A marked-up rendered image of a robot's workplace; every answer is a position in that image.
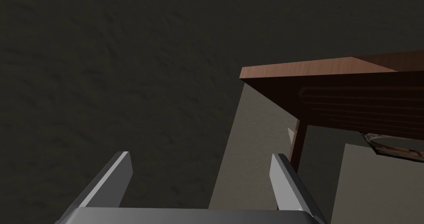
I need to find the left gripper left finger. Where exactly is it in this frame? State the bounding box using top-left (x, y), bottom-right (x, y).
top-left (70, 151), bottom-right (133, 209)

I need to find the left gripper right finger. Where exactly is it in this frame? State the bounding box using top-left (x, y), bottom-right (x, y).
top-left (268, 153), bottom-right (327, 223)

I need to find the brown wooden table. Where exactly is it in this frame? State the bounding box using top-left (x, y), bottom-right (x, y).
top-left (238, 50), bottom-right (424, 172)

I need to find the oval grey brown basket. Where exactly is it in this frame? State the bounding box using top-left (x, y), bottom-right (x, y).
top-left (364, 133), bottom-right (424, 161)

